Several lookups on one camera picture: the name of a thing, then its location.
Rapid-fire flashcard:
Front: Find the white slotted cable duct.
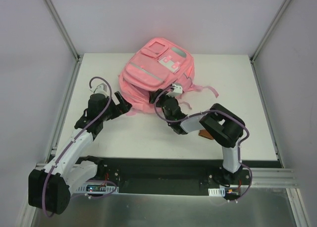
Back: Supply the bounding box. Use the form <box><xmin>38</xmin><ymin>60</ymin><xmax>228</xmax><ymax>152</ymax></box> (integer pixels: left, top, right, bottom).
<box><xmin>74</xmin><ymin>184</ymin><xmax>119</xmax><ymax>195</ymax></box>

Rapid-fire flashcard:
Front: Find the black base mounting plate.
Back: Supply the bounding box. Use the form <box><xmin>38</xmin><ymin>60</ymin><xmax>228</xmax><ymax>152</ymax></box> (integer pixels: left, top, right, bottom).
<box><xmin>102</xmin><ymin>158</ymin><xmax>281</xmax><ymax>196</ymax></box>

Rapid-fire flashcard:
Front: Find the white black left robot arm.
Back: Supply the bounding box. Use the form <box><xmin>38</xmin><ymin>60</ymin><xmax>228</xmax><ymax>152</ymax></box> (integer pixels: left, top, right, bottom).
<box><xmin>28</xmin><ymin>91</ymin><xmax>132</xmax><ymax>214</ymax></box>

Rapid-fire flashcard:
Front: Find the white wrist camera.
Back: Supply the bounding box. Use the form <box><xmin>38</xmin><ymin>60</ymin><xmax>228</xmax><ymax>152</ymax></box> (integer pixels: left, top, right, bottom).
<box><xmin>90</xmin><ymin>83</ymin><xmax>109</xmax><ymax>97</ymax></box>
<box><xmin>167</xmin><ymin>83</ymin><xmax>183</xmax><ymax>97</ymax></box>

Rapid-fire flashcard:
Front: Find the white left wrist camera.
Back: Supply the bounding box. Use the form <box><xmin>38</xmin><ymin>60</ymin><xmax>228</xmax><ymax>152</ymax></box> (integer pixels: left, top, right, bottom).
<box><xmin>90</xmin><ymin>83</ymin><xmax>109</xmax><ymax>97</ymax></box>

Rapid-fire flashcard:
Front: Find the small white cable duct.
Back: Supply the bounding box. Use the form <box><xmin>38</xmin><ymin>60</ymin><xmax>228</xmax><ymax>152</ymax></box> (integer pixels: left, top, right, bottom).
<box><xmin>208</xmin><ymin>187</ymin><xmax>225</xmax><ymax>197</ymax></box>

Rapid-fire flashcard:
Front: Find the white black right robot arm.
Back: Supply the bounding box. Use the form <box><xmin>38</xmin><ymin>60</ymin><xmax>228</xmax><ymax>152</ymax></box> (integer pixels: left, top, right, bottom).
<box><xmin>149</xmin><ymin>87</ymin><xmax>250</xmax><ymax>187</ymax></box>

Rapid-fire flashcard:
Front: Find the brown leather wallet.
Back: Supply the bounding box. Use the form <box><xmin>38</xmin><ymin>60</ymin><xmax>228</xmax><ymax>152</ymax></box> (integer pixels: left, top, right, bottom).
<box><xmin>198</xmin><ymin>129</ymin><xmax>214</xmax><ymax>140</ymax></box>

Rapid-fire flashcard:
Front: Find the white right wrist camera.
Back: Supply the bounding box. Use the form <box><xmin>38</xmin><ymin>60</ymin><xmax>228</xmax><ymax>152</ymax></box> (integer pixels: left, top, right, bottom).
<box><xmin>167</xmin><ymin>83</ymin><xmax>183</xmax><ymax>97</ymax></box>

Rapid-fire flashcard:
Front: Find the pink student backpack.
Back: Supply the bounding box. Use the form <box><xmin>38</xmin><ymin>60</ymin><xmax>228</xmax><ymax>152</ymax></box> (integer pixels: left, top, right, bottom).
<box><xmin>118</xmin><ymin>37</ymin><xmax>219</xmax><ymax>114</ymax></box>

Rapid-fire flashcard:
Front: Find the aluminium frame rail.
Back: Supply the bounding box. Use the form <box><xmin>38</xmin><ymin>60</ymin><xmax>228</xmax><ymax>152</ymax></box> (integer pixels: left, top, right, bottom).
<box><xmin>43</xmin><ymin>0</ymin><xmax>81</xmax><ymax>61</ymax></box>

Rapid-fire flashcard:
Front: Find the right aluminium frame post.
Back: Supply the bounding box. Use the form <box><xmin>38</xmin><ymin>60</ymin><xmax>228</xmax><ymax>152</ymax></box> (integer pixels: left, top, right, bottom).
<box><xmin>250</xmin><ymin>0</ymin><xmax>293</xmax><ymax>64</ymax></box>

